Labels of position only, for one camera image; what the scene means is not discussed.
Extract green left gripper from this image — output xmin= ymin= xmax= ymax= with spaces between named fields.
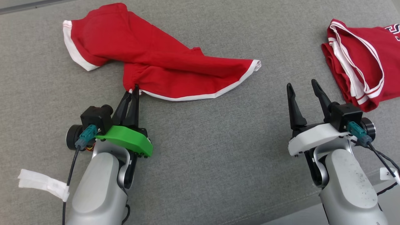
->
xmin=95 ymin=84 xmax=154 ymax=158

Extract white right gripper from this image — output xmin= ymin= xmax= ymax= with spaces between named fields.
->
xmin=286 ymin=78 xmax=354 ymax=157

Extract red shorts with white hem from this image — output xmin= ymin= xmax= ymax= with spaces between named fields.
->
xmin=62 ymin=2 xmax=262 ymax=102

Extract red jersey with white bands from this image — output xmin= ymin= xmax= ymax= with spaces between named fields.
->
xmin=321 ymin=19 xmax=400 ymax=112

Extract white tape tag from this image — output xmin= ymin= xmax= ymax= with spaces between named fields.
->
xmin=18 ymin=169 xmax=70 ymax=202

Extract right black cable teal plug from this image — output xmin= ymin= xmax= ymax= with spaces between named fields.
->
xmin=347 ymin=121 xmax=400 ymax=196

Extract black cable teal plug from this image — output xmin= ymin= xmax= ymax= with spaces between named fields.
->
xmin=347 ymin=121 xmax=400 ymax=196
xmin=62 ymin=124 xmax=98 ymax=225

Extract left black cable teal plug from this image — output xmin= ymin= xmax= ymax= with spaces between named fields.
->
xmin=62 ymin=124 xmax=98 ymax=225

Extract white paper cable label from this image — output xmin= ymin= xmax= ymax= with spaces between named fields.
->
xmin=379 ymin=167 xmax=399 ymax=181

